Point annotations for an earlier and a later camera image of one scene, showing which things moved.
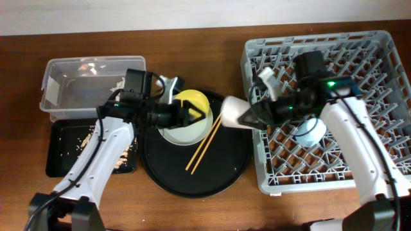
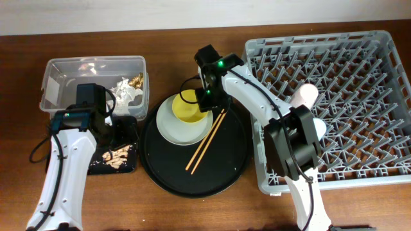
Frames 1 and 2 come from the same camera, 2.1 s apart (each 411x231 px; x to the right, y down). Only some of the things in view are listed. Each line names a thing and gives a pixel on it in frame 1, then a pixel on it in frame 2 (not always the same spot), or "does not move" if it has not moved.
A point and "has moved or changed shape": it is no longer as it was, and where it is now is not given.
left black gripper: x=179 y=120 -> x=128 y=133
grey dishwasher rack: x=284 y=163 does not move
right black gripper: x=260 y=114 -> x=204 y=102
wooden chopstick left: x=203 y=142 does not move
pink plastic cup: x=234 y=108 has moved or changed shape
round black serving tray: x=224 y=163 does not move
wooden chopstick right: x=206 y=147 does not move
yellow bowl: x=195 y=98 does not move
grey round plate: x=192 y=133 does not move
